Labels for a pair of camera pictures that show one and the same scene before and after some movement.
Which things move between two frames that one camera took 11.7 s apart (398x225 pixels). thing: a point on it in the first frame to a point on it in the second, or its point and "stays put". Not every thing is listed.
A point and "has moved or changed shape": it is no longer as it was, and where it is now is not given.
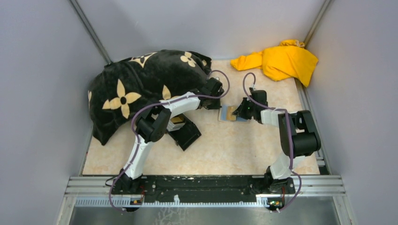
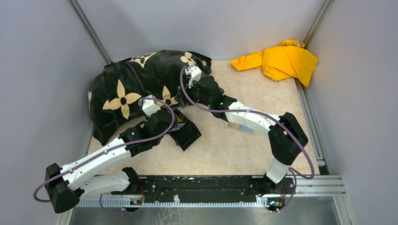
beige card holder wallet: (222, 115) has moved or changed shape
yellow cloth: (289, 60) stays put
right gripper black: (240, 112) to (188, 91)
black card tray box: (184, 137) stays put
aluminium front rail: (322, 185) stays put
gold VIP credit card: (229, 110) has moved or changed shape
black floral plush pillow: (117, 89) stays put
